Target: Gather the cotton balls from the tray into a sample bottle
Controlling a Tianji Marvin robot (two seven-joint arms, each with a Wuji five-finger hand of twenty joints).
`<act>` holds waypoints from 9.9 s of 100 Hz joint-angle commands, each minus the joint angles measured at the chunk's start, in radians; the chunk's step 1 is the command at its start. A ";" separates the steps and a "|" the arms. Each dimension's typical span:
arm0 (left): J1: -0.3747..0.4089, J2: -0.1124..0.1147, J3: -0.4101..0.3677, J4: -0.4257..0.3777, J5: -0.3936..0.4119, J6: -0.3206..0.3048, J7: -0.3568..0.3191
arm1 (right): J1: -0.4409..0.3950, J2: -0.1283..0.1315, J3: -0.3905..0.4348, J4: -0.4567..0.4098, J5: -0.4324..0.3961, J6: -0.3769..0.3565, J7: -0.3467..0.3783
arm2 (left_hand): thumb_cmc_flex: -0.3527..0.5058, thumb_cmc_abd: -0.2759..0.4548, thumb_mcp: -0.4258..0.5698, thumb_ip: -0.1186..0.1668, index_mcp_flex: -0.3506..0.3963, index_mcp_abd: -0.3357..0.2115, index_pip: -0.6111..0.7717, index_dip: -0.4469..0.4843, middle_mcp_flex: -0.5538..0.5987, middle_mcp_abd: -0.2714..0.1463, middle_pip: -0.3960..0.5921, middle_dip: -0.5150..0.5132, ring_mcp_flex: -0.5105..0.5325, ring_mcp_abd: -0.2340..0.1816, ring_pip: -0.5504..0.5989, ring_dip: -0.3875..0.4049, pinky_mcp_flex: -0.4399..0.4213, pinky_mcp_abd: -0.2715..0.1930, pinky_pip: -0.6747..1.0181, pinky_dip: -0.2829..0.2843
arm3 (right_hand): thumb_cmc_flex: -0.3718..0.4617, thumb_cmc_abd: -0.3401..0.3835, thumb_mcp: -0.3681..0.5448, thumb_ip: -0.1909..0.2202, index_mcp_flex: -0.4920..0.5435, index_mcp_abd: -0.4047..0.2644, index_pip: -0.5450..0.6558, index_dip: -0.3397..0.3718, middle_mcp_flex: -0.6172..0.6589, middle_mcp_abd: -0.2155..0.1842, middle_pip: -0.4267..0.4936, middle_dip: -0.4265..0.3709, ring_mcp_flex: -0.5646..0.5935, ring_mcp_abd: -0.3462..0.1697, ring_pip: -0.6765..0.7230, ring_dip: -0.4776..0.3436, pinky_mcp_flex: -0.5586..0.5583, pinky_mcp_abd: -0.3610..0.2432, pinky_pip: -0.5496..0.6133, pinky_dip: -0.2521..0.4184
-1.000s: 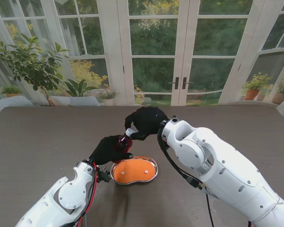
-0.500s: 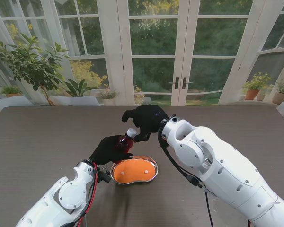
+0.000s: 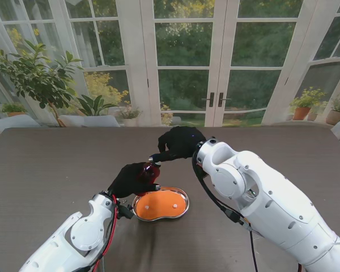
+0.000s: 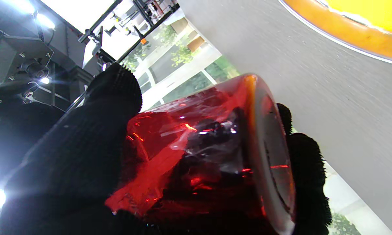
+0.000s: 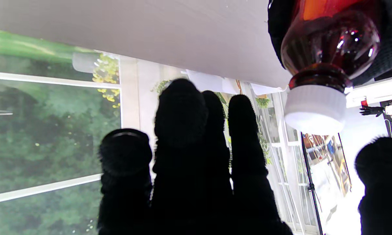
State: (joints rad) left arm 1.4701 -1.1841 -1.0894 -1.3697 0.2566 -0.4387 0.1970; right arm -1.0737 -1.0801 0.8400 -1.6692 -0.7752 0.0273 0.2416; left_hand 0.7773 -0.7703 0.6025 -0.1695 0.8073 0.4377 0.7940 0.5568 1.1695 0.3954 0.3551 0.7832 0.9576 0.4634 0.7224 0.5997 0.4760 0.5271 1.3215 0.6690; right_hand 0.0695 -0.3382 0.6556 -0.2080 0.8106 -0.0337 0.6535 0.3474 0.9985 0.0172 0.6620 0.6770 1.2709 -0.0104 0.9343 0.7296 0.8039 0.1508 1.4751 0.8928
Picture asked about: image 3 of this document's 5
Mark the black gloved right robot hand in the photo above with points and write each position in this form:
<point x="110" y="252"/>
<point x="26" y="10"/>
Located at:
<point x="184" y="141"/>

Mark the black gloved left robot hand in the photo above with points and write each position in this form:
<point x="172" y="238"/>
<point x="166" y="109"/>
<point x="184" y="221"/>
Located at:
<point x="126" y="182"/>

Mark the red translucent sample bottle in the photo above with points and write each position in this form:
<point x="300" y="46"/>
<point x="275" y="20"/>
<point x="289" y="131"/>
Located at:
<point x="151" y="174"/>

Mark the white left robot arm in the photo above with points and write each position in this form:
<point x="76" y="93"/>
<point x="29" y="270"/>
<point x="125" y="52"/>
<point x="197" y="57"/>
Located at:
<point x="83" y="232"/>

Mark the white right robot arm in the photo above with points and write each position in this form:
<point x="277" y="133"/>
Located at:
<point x="272" y="204"/>

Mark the orange tray liner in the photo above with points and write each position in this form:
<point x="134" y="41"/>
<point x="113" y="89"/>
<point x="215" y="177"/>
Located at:
<point x="160" y="204"/>

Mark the kidney-shaped steel tray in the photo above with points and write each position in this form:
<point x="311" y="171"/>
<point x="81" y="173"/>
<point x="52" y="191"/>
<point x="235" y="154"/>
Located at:
<point x="187" y="208"/>

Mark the small flowering plant white pot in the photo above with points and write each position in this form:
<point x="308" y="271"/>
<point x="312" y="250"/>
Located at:
<point x="129" y="114"/>

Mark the white rectangular planter box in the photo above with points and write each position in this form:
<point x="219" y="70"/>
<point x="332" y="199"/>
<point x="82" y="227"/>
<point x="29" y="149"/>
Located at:
<point x="88" y="121"/>

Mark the broad-leaf green plant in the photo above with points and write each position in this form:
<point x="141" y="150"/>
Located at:
<point x="95" y="106"/>

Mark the yellow-green plant in terracotta pot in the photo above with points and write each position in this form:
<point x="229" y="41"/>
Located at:
<point x="301" y="112"/>

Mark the pale grey armchair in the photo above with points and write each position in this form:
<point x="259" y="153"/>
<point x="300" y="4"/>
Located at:
<point x="14" y="122"/>

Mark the small bush in orange pot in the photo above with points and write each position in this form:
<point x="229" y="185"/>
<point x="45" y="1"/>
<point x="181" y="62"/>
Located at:
<point x="13" y="109"/>

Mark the tall leafy potted tree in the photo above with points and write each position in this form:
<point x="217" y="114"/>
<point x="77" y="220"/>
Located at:
<point x="37" y="76"/>

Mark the green plant in beige pot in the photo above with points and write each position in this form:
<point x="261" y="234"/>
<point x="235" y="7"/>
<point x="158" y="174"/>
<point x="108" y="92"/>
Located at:
<point x="336" y="116"/>

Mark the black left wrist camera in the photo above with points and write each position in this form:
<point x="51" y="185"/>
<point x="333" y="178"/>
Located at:
<point x="126" y="212"/>

